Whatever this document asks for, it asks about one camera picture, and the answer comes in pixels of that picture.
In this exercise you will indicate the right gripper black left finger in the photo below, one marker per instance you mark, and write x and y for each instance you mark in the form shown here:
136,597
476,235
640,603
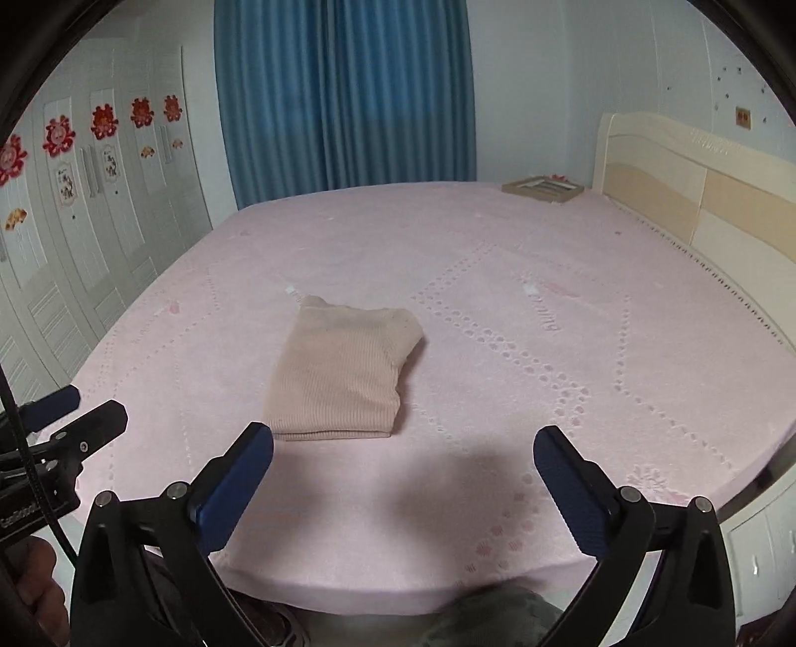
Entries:
203,520

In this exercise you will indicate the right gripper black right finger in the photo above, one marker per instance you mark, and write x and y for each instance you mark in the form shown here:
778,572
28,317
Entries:
613,527

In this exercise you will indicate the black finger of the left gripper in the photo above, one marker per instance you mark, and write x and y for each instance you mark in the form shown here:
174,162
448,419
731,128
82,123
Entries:
87,432
36,416

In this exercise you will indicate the beige knit sweater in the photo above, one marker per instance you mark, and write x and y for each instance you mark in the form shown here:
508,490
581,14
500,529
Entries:
338,375

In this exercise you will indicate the person's left hand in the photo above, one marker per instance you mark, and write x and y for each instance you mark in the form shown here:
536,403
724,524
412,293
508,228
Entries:
40,592

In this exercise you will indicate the white wardrobe with red decals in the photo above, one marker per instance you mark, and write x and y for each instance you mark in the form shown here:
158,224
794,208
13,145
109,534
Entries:
100,194

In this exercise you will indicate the cream wooden headboard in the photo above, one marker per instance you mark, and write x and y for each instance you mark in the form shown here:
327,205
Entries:
727,205

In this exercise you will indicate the flat cardboard box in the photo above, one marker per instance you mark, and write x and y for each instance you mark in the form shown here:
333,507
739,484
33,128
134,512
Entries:
551,189

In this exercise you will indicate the blue curtain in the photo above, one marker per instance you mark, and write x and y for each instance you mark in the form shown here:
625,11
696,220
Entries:
326,95

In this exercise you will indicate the white bed frame drawer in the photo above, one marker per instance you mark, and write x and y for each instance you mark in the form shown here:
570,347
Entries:
760,542

